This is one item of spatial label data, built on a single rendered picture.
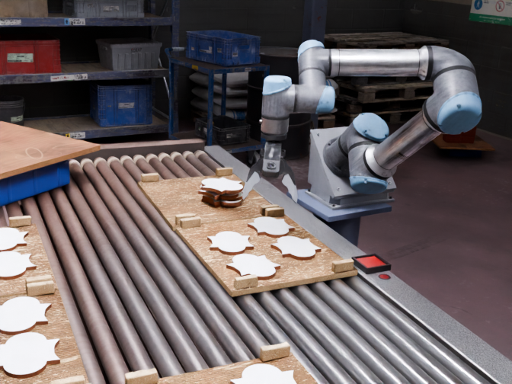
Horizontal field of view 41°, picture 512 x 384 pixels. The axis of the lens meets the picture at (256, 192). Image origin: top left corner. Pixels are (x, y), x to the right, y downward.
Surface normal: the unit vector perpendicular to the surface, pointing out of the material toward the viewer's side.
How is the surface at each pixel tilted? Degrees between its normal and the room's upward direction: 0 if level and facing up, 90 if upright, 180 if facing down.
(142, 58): 96
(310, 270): 0
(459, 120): 126
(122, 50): 96
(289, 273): 0
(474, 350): 0
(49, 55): 90
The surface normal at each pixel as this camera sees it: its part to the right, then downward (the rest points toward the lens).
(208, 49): -0.72, 0.24
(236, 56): 0.69, 0.27
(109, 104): 0.43, 0.33
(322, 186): -0.89, 0.11
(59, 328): 0.05, -0.94
